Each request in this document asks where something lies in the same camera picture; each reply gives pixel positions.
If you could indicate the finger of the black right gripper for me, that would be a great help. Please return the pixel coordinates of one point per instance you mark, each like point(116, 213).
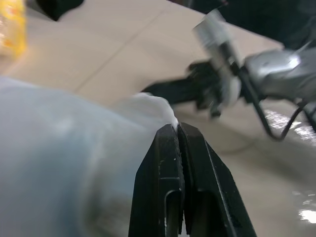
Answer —
point(172, 85)
point(184, 98)

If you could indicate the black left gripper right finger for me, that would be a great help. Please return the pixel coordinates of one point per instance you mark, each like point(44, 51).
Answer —
point(209, 187)

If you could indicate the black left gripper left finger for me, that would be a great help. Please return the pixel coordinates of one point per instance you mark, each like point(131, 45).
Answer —
point(158, 177)

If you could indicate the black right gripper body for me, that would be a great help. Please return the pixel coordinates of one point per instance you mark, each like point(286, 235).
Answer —
point(206, 84)

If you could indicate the black rounded object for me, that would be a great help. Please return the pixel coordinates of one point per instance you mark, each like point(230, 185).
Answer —
point(58, 7)

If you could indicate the yellow patterned item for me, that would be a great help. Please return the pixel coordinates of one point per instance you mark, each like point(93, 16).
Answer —
point(13, 27)

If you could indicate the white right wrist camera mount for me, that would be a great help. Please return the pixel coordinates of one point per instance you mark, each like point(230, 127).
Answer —
point(219, 47)

